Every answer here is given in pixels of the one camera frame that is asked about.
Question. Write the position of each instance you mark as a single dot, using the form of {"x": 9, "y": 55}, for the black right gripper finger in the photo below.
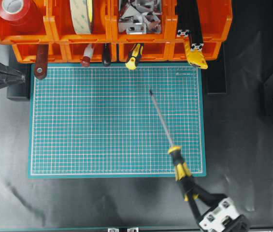
{"x": 193, "y": 207}
{"x": 207, "y": 193}

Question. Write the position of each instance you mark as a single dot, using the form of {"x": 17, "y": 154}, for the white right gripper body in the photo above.
{"x": 220, "y": 218}

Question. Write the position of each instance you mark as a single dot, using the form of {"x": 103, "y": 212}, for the yellow black handled screwdriver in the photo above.
{"x": 183, "y": 175}

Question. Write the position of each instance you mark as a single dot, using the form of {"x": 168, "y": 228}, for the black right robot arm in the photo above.
{"x": 241, "y": 224}

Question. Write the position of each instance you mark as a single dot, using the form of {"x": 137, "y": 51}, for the orange container rack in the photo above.
{"x": 55, "y": 29}

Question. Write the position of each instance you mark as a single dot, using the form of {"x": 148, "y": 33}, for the green cutting mat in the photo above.
{"x": 101, "y": 122}

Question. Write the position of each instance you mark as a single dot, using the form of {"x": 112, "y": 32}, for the yellow utility knife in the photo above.
{"x": 194, "y": 55}

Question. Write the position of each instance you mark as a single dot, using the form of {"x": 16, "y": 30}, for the black aluminium extrusion bar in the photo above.
{"x": 196, "y": 37}

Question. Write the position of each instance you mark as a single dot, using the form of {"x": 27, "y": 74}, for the silver corner brackets pile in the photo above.
{"x": 137, "y": 17}

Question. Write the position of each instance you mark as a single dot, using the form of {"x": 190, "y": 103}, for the beige tape roll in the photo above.
{"x": 82, "y": 13}

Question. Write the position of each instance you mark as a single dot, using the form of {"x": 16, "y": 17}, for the red tape roll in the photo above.
{"x": 22, "y": 17}

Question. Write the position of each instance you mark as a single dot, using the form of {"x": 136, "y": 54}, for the dark brown tool handle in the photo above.
{"x": 106, "y": 55}

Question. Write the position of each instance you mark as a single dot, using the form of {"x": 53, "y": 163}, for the brown wooden tool handle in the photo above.
{"x": 41, "y": 63}

